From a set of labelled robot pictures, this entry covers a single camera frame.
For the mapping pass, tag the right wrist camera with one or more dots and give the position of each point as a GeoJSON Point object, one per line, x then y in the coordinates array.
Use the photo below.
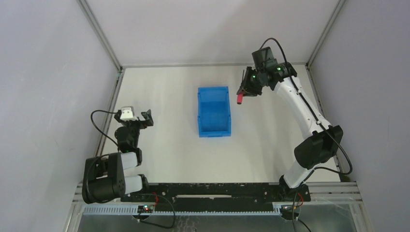
{"type": "Point", "coordinates": [264, 58]}

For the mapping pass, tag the aluminium frame post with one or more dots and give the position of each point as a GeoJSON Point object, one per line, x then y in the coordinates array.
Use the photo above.
{"type": "Point", "coordinates": [325, 32]}
{"type": "Point", "coordinates": [96, 27]}

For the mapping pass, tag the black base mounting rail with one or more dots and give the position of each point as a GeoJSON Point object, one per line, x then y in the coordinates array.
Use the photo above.
{"type": "Point", "coordinates": [219, 197]}

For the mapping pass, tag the aluminium frame left post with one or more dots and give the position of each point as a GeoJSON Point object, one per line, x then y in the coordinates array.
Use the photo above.
{"type": "Point", "coordinates": [96, 27]}

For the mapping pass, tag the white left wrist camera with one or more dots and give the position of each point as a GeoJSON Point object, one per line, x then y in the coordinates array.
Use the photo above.
{"type": "Point", "coordinates": [127, 114]}

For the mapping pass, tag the blue plastic storage bin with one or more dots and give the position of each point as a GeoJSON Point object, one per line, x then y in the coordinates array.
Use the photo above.
{"type": "Point", "coordinates": [214, 115]}

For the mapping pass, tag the left controller circuit board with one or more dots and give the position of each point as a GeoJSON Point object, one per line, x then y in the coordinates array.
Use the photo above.
{"type": "Point", "coordinates": [148, 209]}

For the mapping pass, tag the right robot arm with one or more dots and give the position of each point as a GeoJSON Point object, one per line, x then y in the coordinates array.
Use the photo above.
{"type": "Point", "coordinates": [321, 139]}

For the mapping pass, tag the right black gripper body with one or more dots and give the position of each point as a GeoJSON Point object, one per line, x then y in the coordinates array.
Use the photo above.
{"type": "Point", "coordinates": [247, 84]}

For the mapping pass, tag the red-handled black screwdriver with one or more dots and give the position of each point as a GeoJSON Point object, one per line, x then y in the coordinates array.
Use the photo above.
{"type": "Point", "coordinates": [239, 93]}

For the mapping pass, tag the aluminium frame right post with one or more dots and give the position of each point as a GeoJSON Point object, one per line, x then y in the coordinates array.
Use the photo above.
{"type": "Point", "coordinates": [325, 32]}

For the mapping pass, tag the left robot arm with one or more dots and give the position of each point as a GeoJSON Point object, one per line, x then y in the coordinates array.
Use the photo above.
{"type": "Point", "coordinates": [104, 176]}

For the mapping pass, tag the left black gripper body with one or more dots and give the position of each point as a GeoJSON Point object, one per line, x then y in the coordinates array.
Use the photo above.
{"type": "Point", "coordinates": [135, 120]}

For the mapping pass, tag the controller circuit board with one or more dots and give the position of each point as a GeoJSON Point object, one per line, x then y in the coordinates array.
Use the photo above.
{"type": "Point", "coordinates": [148, 209]}
{"type": "Point", "coordinates": [289, 213]}

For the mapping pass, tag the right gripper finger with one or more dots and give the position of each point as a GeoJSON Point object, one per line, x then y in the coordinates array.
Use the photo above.
{"type": "Point", "coordinates": [248, 94]}
{"type": "Point", "coordinates": [248, 72]}

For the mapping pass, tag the right controller circuit board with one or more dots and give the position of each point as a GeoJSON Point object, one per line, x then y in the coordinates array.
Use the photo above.
{"type": "Point", "coordinates": [289, 213]}

